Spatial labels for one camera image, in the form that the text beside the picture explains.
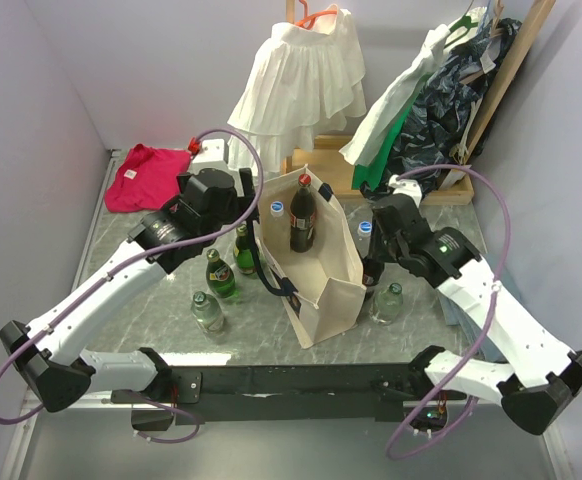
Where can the green glass bottle gold cap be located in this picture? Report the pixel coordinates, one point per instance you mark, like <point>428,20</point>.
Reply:
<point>242,254</point>

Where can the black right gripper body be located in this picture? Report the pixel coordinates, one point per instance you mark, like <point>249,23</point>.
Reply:
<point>385,248</point>

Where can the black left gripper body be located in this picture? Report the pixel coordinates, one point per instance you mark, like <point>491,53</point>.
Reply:
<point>238,203</point>

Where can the white shirt on hanger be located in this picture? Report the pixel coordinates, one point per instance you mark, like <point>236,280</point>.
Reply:
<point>371,132</point>

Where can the clear glass bottle green cap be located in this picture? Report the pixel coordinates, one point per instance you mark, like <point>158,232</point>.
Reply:
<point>387,304</point>
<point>207,312</point>

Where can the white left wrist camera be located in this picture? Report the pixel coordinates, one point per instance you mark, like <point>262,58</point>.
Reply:
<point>212,154</point>

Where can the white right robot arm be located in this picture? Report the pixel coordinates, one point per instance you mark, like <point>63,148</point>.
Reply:
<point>540,375</point>

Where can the white ruffled dress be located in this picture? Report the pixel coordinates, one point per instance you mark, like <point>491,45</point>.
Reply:
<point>303,83</point>

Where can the small cola bottle red cap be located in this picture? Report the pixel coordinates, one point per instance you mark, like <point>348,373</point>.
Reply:
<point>372,272</point>

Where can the beige canvas tote bag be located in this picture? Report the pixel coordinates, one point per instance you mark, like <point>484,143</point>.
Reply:
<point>329,292</point>

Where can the dark blue patterned garment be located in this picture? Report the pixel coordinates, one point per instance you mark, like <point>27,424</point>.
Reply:
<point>434,131</point>

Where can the large cola bottle red cap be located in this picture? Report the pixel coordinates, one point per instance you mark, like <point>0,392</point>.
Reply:
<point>302,216</point>

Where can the green clothes hanger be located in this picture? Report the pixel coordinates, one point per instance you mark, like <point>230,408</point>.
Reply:
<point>460,29</point>

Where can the green glass bottle labelled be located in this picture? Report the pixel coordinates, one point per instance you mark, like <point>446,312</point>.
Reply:
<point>219,275</point>

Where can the folded pink shirt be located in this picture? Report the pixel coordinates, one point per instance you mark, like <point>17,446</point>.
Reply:
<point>146,180</point>

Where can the green garment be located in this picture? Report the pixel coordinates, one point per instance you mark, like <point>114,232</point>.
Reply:
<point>371,175</point>

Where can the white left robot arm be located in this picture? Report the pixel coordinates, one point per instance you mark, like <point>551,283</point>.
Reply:
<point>51,349</point>

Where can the orange clothes hanger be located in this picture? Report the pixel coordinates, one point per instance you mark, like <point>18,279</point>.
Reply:
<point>308,20</point>

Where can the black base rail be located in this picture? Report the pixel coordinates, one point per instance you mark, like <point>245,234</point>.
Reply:
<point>294,392</point>

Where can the clear plastic bottle blue cap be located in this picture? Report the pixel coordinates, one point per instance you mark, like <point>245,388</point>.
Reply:
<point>363,237</point>
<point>280,223</point>

